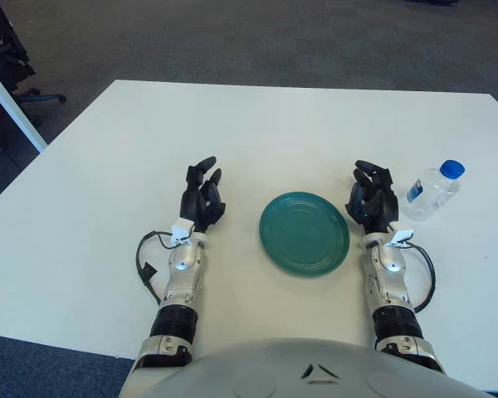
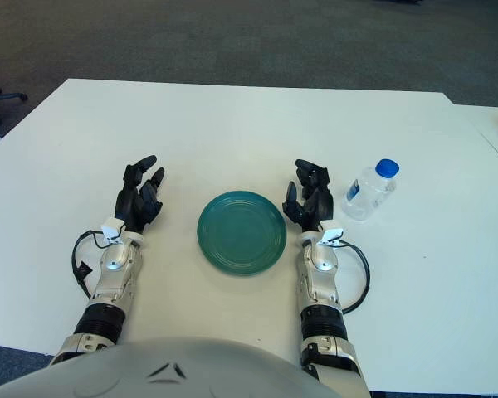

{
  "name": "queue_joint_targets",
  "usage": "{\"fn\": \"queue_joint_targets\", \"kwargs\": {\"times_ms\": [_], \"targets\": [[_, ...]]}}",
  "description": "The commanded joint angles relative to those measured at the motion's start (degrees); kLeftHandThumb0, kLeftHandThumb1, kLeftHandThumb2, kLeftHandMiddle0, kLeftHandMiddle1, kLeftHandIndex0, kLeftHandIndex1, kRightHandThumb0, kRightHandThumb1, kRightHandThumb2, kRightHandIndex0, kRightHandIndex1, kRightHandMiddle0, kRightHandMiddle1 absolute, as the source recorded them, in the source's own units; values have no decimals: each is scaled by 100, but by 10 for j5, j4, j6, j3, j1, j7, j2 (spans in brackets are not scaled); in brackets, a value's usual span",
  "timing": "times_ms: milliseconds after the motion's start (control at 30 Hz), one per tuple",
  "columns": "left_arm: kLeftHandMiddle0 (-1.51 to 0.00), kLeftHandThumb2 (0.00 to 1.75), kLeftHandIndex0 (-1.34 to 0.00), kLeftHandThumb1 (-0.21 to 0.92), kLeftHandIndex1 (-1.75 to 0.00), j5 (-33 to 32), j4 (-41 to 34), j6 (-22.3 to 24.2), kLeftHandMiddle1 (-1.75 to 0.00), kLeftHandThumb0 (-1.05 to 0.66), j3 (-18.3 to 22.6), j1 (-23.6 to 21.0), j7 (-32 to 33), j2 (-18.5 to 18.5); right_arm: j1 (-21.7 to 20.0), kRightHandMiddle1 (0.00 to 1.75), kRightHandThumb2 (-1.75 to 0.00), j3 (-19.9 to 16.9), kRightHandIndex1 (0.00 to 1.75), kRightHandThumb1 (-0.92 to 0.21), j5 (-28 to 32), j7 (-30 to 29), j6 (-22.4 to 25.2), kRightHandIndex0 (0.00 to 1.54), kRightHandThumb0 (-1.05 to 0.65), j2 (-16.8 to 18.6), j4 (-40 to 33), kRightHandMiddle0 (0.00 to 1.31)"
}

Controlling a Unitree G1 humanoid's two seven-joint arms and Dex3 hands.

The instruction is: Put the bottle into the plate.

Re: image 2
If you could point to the clear bottle with blue cap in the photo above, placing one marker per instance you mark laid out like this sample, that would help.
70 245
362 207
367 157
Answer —
367 192

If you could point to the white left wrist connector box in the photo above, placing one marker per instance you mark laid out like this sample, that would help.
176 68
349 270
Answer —
112 229

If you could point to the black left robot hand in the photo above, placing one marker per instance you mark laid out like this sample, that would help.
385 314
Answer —
130 203

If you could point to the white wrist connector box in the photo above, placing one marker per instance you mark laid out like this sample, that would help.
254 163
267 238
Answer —
112 229
332 232

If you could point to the white right wrist connector box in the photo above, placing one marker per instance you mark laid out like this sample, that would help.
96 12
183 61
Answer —
332 232

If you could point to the green round plate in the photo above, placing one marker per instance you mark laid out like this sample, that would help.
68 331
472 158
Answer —
242 233

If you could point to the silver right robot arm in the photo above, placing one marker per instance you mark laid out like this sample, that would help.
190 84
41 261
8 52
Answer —
321 286

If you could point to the black office chair base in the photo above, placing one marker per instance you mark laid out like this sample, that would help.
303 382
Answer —
4 96

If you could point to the grey robot torso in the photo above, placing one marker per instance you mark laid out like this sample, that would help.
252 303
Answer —
170 373

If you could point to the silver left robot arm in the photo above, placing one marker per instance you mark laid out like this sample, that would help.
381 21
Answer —
112 278

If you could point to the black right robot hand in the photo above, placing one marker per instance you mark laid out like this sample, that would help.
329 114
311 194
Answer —
319 203

